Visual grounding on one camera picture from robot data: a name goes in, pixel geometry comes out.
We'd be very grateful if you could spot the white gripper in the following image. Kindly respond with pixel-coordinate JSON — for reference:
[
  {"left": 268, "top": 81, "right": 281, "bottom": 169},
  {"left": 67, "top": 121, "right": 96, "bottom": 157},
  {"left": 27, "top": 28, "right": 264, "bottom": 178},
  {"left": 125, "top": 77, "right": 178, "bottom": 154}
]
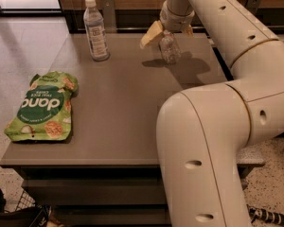
[{"left": 140, "top": 1, "right": 195, "bottom": 48}]

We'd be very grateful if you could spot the clear plastic water bottle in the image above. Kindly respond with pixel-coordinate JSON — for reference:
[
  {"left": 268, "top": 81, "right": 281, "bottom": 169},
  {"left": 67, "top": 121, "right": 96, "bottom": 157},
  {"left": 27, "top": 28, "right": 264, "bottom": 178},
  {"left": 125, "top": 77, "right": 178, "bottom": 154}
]
[{"left": 159, "top": 30, "right": 181, "bottom": 64}]

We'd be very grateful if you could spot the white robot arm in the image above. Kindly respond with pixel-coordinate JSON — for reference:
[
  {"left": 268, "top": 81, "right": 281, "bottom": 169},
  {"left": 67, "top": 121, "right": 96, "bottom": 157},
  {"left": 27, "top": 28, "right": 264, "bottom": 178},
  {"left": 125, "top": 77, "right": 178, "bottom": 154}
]
[{"left": 156, "top": 0, "right": 284, "bottom": 227}]

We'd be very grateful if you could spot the labelled upright drink bottle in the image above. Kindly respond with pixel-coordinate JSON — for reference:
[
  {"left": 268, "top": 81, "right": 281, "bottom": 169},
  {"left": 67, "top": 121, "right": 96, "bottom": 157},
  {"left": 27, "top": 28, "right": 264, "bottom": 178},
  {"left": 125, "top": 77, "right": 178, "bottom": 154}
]
[{"left": 83, "top": 0, "right": 110, "bottom": 61}]

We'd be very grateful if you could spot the green rice chips bag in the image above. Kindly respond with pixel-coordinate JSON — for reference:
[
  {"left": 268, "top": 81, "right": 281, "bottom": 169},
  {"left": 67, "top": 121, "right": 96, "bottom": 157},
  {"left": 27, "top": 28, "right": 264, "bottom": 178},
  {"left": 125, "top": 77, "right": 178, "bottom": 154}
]
[{"left": 4, "top": 71, "right": 79, "bottom": 142}]

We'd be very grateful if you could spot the grey drawer cabinet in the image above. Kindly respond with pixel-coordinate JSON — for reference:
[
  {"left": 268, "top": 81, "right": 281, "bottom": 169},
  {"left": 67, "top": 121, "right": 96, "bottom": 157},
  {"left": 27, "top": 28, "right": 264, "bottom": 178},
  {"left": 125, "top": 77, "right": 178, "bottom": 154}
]
[{"left": 0, "top": 32, "right": 266, "bottom": 227}]

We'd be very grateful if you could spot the upper cabinet drawer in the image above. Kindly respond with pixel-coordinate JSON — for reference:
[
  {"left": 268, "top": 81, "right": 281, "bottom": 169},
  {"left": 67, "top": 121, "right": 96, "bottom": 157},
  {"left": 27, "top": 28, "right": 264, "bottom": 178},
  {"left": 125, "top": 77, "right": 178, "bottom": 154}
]
[{"left": 22, "top": 179, "right": 166, "bottom": 205}]

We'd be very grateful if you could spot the cabinet drawer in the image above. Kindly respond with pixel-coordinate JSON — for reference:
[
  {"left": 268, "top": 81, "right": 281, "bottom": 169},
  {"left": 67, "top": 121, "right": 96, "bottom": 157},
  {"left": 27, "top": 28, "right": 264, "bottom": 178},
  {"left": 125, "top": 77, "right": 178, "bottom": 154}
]
[
  {"left": 54, "top": 204, "right": 171, "bottom": 227},
  {"left": 22, "top": 179, "right": 166, "bottom": 205}
]

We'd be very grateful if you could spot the lower cabinet drawer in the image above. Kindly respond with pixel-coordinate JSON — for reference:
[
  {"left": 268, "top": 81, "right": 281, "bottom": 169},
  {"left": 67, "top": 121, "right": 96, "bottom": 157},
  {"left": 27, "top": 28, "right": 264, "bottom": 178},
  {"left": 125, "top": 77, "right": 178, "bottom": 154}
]
[{"left": 54, "top": 204, "right": 171, "bottom": 227}]

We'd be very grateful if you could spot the black white striped rod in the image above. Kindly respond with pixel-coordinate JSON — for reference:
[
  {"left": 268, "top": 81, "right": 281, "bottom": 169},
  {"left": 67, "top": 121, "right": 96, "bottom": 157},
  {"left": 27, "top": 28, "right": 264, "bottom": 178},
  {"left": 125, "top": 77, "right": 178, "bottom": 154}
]
[{"left": 247, "top": 205, "right": 284, "bottom": 227}]

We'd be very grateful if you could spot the left metal bracket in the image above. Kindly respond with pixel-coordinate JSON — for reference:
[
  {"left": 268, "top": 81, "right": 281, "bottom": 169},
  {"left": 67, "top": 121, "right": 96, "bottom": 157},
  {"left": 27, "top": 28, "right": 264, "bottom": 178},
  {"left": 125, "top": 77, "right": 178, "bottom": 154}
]
[{"left": 100, "top": 0, "right": 116, "bottom": 33}]

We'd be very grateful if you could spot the metal bracket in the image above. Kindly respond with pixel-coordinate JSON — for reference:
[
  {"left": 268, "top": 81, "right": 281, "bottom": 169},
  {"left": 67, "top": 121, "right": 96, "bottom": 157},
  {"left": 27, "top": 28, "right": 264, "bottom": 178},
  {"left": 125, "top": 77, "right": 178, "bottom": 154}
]
[
  {"left": 100, "top": 0, "right": 116, "bottom": 33},
  {"left": 245, "top": 0, "right": 262, "bottom": 14}
]

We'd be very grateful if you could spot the right metal bracket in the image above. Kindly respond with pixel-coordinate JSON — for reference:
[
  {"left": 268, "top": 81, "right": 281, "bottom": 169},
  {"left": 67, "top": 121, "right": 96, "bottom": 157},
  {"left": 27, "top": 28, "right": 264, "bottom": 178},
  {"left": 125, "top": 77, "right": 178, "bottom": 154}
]
[{"left": 245, "top": 0, "right": 262, "bottom": 14}]

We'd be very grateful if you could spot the black wire basket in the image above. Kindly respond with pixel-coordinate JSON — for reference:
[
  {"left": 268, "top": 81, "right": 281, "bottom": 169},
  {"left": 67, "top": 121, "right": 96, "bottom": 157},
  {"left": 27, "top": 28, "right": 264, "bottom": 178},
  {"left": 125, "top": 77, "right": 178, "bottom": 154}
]
[{"left": 0, "top": 188, "right": 51, "bottom": 227}]

